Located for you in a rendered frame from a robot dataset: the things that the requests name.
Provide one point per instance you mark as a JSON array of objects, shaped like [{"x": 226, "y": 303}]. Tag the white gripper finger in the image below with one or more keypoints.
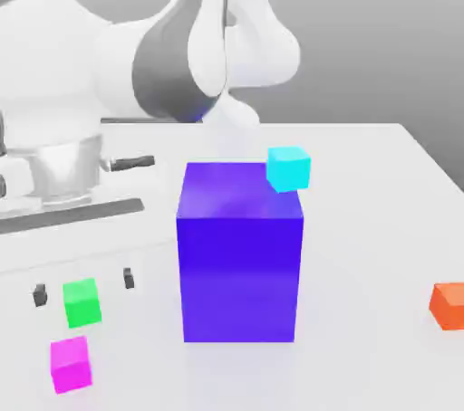
[
  {"x": 128, "y": 279},
  {"x": 40, "y": 296}
]

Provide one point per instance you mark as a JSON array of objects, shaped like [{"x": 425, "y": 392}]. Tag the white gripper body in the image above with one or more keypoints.
[{"x": 72, "y": 237}]

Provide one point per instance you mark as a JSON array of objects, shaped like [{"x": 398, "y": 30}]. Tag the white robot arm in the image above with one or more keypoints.
[{"x": 54, "y": 56}]

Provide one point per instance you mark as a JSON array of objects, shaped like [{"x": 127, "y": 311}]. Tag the small green cube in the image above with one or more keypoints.
[{"x": 82, "y": 304}]

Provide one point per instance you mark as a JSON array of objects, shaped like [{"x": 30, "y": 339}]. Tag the small magenta cube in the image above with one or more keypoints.
[{"x": 70, "y": 365}]

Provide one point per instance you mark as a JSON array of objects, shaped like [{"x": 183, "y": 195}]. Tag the small cyan cube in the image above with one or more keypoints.
[{"x": 289, "y": 169}]

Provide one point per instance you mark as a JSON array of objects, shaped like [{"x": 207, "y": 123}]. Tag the small orange cube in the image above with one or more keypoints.
[{"x": 449, "y": 307}]

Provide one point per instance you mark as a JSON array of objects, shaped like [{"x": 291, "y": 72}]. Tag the large purple box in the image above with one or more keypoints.
[{"x": 239, "y": 266}]

